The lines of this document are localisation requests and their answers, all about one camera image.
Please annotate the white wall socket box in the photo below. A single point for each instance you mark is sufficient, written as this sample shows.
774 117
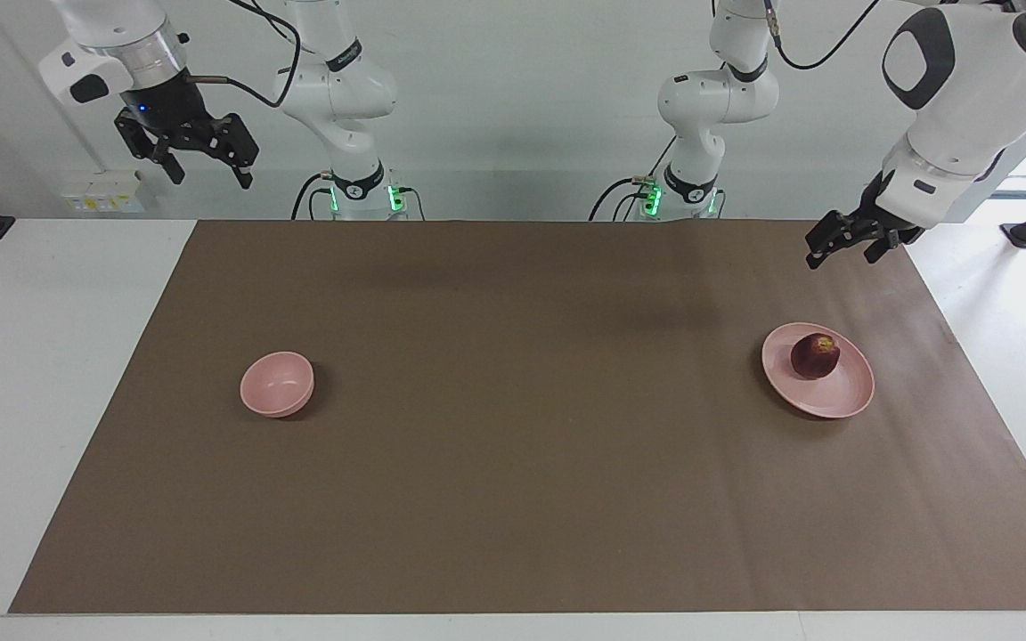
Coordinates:
103 191

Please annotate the pink plate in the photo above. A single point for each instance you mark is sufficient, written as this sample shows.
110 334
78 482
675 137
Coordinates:
834 396

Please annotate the pink bowl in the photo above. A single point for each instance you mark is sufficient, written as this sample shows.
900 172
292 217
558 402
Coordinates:
274 387

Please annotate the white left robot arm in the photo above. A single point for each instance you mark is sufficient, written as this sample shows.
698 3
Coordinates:
718 98

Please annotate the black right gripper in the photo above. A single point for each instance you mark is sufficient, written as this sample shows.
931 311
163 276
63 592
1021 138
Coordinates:
170 102

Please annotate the brown paper table mat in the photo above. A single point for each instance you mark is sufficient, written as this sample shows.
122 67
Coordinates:
513 427

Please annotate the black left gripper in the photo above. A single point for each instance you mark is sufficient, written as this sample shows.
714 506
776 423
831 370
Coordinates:
883 214

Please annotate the dark red apple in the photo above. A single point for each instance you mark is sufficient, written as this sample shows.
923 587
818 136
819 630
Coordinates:
815 356

